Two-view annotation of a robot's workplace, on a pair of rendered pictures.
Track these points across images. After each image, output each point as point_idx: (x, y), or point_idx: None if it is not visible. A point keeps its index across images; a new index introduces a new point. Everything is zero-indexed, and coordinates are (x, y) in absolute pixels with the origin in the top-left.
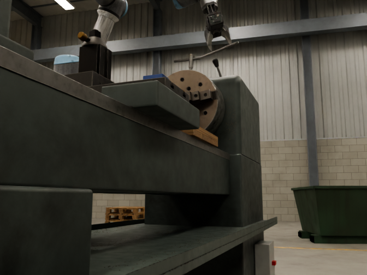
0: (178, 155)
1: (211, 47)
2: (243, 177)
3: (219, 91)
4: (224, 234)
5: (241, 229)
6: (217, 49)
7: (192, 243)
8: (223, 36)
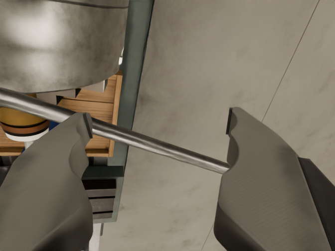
0: None
1: (88, 135)
2: None
3: (121, 29)
4: (125, 71)
5: (139, 84)
6: (137, 147)
7: None
8: (229, 173)
